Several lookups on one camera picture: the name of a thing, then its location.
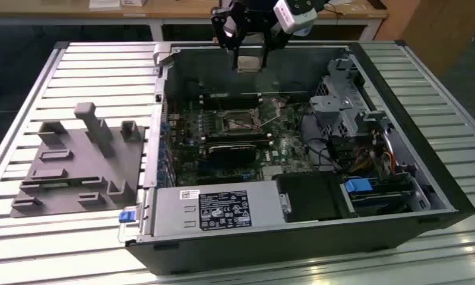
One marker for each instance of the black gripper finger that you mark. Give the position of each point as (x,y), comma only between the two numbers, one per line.
(218,23)
(276,38)

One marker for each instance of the silver CPU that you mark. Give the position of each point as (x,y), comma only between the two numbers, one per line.
(249,63)

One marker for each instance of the RAM slot white clips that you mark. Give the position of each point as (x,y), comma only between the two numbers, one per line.
(238,136)
(230,95)

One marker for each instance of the CPU socket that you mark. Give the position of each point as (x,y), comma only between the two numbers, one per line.
(238,117)

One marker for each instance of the light grey case latch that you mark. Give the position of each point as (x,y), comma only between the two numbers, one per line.
(161,55)

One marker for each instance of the white box black print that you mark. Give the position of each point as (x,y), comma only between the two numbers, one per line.
(134,2)

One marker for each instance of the grey metal drive cage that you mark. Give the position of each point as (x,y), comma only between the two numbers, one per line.
(333,112)

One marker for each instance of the wooden desk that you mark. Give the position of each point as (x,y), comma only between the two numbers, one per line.
(103,13)

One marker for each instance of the plain white box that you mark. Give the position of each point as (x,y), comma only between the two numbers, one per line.
(103,4)

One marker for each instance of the green motherboard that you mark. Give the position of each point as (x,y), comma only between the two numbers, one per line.
(285,148)

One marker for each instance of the black graphics card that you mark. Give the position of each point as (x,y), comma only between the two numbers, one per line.
(232,154)

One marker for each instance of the wooden cabinet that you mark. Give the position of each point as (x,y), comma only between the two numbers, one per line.
(452,29)

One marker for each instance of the silver chipset heatsink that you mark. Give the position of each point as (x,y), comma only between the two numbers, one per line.
(273,172)

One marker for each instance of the blue disk carrier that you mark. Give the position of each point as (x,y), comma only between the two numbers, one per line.
(358,185)

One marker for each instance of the black drive bay box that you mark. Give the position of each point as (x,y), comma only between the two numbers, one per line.
(313,196)

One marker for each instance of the grey parts rack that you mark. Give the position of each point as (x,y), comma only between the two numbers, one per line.
(83,166)

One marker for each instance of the black hard disk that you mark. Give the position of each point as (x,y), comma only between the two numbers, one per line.
(384,202)

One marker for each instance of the grey power supply unit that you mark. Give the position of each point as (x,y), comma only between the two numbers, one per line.
(174,207)

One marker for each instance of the green RAM stick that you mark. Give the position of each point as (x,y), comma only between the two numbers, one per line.
(77,181)

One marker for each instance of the blue case latch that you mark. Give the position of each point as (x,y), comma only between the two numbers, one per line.
(127,216)

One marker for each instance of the black open PC case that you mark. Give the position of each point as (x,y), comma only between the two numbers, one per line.
(261,252)

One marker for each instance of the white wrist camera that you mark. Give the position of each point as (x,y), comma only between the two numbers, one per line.
(297,15)

